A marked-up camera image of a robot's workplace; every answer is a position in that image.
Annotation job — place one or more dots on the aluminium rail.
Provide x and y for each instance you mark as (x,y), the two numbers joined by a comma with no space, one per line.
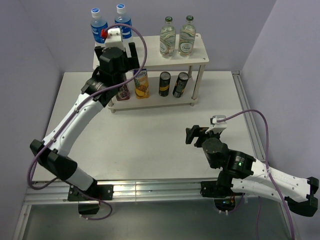
(255,139)
(124,191)

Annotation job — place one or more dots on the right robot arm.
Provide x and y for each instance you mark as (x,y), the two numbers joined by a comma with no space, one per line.
(241,173)

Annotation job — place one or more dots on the pineapple juice carton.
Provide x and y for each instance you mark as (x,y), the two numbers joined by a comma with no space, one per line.
(141,85)

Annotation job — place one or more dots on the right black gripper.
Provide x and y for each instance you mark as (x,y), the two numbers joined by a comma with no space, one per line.
(195,131)

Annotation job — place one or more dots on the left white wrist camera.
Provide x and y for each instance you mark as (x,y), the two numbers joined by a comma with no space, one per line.
(113,38)

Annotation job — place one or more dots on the grape juice carton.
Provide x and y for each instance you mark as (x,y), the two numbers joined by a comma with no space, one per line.
(123,93)

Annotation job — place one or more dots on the aluminium right side rail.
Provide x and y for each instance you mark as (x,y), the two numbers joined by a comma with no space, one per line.
(255,139)

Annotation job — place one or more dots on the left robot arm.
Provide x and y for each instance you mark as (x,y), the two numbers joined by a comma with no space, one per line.
(52,153)

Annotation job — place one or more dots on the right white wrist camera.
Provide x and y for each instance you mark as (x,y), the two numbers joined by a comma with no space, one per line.
(218,124)

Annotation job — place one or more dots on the aluminium front rail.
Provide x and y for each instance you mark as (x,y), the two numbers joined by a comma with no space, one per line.
(124,191)

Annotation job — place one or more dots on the Pocari water bottle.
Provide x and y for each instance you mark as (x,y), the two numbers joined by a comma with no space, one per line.
(98,24)
(123,18)

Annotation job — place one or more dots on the black Schweppes can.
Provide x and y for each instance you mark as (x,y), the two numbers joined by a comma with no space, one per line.
(164,83)
(180,85)

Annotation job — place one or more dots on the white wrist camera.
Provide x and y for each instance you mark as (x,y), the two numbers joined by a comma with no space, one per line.
(113,38)
(218,124)

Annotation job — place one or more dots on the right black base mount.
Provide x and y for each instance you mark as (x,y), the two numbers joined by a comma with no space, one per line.
(224,198)

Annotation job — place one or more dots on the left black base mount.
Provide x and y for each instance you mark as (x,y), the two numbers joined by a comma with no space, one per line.
(88,202)

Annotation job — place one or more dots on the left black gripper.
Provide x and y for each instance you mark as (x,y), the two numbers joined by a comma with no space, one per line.
(127,61)

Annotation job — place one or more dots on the green-cap glass bottle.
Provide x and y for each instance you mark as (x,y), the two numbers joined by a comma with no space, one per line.
(167,38)
(187,37)

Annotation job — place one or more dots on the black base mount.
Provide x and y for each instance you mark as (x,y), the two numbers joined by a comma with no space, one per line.
(88,202)
(224,198)

